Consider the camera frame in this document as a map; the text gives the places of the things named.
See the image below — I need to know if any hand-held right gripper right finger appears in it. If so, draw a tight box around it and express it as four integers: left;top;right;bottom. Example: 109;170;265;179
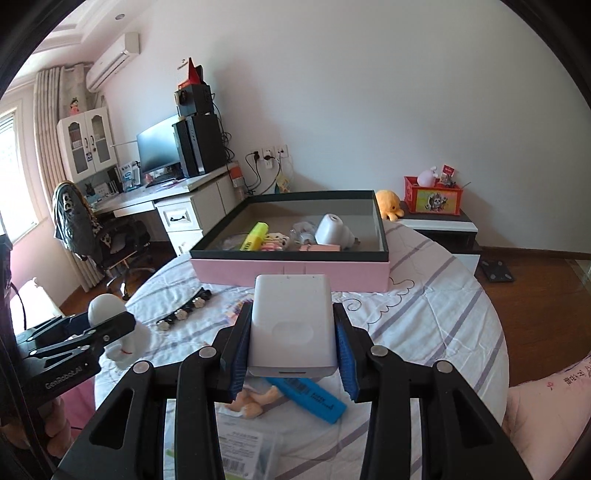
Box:
331;302;536;480

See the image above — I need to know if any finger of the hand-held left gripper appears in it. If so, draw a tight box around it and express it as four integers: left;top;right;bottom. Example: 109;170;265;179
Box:
28;313;137;370
16;313;93;349

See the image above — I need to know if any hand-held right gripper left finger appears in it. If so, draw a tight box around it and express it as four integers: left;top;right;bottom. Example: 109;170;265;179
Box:
55;302;254;480

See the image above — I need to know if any white round-headed figurine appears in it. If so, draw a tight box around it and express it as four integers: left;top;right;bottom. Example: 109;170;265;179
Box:
88;294;152;370

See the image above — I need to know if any blue highlighter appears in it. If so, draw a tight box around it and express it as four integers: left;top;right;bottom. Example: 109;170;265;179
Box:
265;376;348;424

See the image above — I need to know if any white power bank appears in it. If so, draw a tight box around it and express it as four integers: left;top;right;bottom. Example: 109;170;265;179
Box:
247;274;338;380

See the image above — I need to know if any pink storage box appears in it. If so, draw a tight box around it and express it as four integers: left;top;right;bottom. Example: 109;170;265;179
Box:
189;189;391;292

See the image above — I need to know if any person's left hand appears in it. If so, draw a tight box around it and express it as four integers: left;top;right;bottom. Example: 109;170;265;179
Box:
44;396;71;459

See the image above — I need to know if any peach pig toy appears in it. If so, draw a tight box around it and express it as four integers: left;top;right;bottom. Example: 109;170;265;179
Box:
231;385;282;418

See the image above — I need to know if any black flower hair clip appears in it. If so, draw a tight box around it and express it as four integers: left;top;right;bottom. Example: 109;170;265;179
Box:
157;286;212;332

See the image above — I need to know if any clear plastic swab box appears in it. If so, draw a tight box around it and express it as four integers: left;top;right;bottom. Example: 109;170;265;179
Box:
217;411;284;480

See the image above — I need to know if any black office chair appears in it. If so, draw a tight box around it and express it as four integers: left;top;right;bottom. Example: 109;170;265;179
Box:
52;182;155;301

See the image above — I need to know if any yellow highlighter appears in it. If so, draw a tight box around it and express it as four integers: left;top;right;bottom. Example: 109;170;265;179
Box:
239;222;270;251

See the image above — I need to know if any white bulb-shaped device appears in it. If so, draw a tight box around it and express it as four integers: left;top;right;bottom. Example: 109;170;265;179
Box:
315;213;361;247

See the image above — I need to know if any white desk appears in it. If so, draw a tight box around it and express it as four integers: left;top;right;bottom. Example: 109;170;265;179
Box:
85;164;250;257

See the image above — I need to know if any window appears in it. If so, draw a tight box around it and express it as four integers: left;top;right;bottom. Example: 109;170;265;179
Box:
0;108;47;245

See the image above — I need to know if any blue white box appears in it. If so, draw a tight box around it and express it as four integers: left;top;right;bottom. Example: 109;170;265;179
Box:
117;161;141;190

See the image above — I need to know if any yellow octopus plush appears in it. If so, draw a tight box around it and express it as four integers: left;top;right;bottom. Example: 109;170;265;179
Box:
375;189;406;221

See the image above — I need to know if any black and white low cabinet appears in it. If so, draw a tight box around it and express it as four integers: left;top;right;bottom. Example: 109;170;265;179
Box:
397;200;483;278

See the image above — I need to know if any black floor scale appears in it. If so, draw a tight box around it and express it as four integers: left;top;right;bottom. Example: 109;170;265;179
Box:
478;258;515;283

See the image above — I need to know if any white hutch cabinet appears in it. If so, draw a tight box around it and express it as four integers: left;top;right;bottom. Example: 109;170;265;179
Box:
57;107;118;178

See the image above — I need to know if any red printed storage box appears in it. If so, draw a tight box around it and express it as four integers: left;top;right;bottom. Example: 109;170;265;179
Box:
403;175;464;215

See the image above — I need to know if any black computer monitor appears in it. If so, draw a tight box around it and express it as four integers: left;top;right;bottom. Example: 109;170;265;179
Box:
136;115;182;178

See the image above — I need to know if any beige curtain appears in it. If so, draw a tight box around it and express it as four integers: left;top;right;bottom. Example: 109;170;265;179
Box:
32;65;107;287

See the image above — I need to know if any pink bedding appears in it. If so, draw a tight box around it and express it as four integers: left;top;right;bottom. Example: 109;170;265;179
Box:
501;351;591;462

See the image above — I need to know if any black computer tower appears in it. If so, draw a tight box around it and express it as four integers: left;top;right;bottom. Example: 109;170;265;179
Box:
172;113;223;177

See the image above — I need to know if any black speaker box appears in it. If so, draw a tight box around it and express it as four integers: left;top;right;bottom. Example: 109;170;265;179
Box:
174;84;215;117

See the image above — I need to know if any white air conditioner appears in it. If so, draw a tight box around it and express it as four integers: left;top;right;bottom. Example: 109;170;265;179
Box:
86;31;140;90

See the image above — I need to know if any red paper bag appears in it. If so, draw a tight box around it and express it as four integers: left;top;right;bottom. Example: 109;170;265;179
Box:
180;58;204;88

